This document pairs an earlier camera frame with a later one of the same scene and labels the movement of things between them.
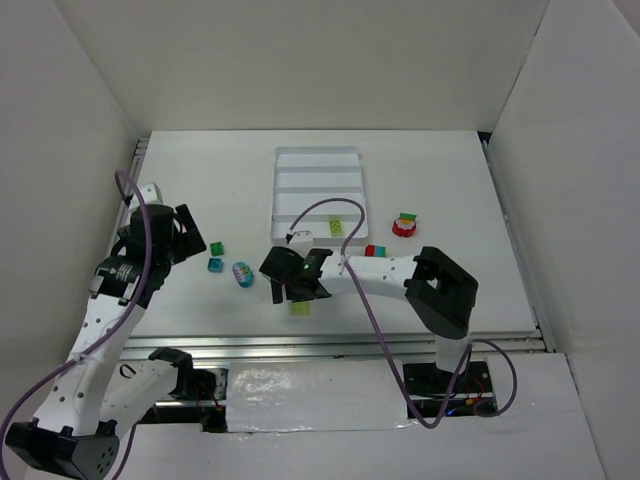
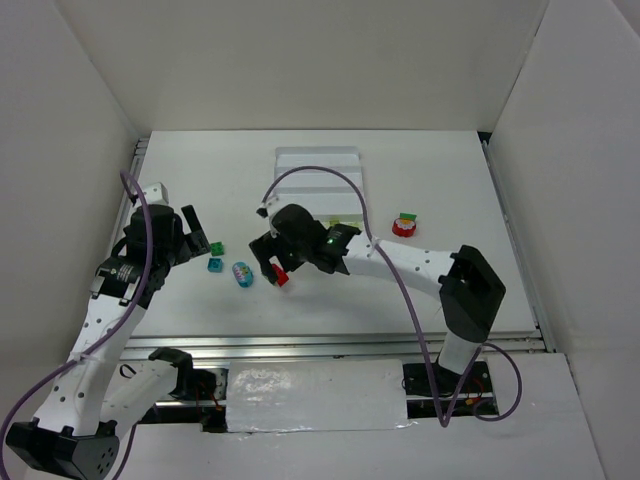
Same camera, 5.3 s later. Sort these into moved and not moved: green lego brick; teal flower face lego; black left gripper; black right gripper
Moved: black right gripper
Not moved: teal flower face lego; green lego brick; black left gripper
